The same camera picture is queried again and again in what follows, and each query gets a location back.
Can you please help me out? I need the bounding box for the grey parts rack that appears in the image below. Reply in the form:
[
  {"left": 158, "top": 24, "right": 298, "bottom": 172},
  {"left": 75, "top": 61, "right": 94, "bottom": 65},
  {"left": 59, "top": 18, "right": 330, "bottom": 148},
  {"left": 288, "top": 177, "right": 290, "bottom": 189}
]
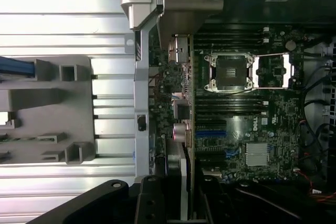
[{"left": 0, "top": 55, "right": 96, "bottom": 166}]

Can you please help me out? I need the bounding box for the open dark PC case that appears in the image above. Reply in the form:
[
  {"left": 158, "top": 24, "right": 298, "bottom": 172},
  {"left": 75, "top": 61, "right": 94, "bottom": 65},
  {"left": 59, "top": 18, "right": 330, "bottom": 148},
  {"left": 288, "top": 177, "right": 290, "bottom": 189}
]
[{"left": 119, "top": 0, "right": 336, "bottom": 224}]

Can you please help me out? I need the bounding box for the blue expansion slot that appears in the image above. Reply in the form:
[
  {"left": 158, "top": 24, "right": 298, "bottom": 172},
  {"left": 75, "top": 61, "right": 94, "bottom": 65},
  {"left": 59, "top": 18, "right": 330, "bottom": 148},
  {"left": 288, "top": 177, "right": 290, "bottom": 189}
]
[{"left": 196, "top": 129, "right": 227, "bottom": 137}]

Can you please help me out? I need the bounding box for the orange wire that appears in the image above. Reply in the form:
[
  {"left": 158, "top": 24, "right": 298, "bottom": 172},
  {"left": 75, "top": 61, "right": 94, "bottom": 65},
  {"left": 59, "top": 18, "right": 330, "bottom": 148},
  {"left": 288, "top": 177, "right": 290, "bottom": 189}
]
[{"left": 311, "top": 191, "right": 336, "bottom": 202}]

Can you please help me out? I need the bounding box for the green RAM stick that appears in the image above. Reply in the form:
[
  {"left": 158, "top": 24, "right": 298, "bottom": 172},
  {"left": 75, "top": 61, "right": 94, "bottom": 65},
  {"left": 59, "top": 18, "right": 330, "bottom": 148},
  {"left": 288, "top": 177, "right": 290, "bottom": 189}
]
[{"left": 0, "top": 133, "right": 37, "bottom": 143}]

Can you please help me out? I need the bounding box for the CPU socket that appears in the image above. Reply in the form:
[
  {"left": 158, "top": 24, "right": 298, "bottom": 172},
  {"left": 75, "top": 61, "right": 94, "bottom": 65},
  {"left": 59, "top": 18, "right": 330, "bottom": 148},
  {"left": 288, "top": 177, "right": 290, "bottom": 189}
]
[{"left": 204, "top": 52, "right": 255, "bottom": 92}]

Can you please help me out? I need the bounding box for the silver chipset heatsink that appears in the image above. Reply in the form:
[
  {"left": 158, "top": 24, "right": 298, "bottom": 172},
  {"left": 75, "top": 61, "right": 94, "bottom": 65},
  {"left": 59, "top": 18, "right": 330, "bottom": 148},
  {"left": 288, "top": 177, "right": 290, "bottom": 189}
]
[{"left": 246, "top": 142, "right": 270, "bottom": 166}]

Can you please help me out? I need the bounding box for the green motherboard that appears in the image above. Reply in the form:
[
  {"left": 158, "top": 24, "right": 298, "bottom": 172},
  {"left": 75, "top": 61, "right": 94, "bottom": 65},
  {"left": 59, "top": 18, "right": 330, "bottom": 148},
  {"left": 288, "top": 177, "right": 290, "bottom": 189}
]
[{"left": 148, "top": 22, "right": 312, "bottom": 183}]

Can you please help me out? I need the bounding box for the hard disk with blue carrier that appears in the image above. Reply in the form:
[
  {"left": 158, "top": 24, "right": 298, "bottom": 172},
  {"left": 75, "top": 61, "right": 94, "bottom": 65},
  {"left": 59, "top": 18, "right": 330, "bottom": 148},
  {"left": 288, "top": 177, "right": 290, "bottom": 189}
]
[{"left": 0, "top": 56, "right": 36, "bottom": 84}]

